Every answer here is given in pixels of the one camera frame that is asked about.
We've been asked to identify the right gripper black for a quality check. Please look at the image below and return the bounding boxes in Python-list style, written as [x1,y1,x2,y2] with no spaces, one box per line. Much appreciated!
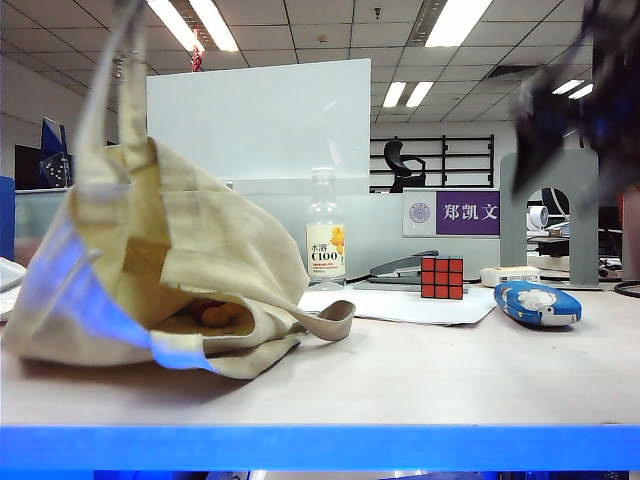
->
[512,0,640,209]

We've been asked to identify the blue sheep print glasses case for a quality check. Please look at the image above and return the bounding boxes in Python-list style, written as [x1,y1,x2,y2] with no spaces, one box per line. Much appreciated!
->
[493,280,582,329]

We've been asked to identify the beige canvas tote bag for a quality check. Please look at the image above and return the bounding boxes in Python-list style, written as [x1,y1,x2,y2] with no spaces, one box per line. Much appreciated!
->
[2,0,357,380]

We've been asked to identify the ceiling light panel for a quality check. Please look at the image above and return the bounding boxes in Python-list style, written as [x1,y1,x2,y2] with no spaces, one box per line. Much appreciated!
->
[424,0,494,49]
[552,79,594,100]
[382,80,434,109]
[147,0,240,54]

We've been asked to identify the small white desk fan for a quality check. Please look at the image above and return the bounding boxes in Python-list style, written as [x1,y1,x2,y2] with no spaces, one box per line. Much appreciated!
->
[527,204,552,235]

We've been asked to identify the grey arched metal bookend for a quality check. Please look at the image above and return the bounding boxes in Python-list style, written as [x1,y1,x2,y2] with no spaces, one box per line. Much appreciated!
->
[499,149,604,291]

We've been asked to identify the purple white name sign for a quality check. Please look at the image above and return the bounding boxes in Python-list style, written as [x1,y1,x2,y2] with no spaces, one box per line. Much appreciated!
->
[402,189,501,238]

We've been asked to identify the yellow white small box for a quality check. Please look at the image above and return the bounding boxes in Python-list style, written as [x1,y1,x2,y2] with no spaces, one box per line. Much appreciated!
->
[479,265,542,287]

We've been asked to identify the black office chair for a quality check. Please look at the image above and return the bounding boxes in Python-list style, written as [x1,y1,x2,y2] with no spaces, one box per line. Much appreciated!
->
[383,139,427,194]

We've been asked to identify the colourful Rubik's cube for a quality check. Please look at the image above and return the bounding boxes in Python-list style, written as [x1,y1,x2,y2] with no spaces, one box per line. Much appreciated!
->
[419,256,465,300]

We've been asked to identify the white desk partition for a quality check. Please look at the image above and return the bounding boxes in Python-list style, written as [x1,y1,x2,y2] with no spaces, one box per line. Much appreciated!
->
[14,178,501,281]

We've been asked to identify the grey stapler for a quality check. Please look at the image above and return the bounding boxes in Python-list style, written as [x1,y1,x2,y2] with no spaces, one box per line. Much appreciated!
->
[369,249,441,280]

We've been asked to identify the white paper sheets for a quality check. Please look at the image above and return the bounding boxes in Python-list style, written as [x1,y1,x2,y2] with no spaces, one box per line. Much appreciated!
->
[298,287,499,326]

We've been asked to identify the clear C100 drink bottle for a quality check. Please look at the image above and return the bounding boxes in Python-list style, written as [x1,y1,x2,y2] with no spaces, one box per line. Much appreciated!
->
[305,168,348,291]

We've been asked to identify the frosted glass panel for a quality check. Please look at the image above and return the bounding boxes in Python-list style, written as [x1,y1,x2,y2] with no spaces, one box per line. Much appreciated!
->
[146,58,372,181]

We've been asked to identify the yellow orange soft item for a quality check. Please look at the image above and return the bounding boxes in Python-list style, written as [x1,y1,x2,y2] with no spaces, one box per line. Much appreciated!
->
[192,299,241,329]

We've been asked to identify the blue dotted board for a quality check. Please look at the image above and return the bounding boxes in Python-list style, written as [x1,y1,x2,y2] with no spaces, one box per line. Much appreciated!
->
[39,117,75,189]

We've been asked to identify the black wall shelf rack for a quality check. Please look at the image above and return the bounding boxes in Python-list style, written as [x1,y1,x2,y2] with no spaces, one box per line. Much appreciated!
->
[369,133,496,194]

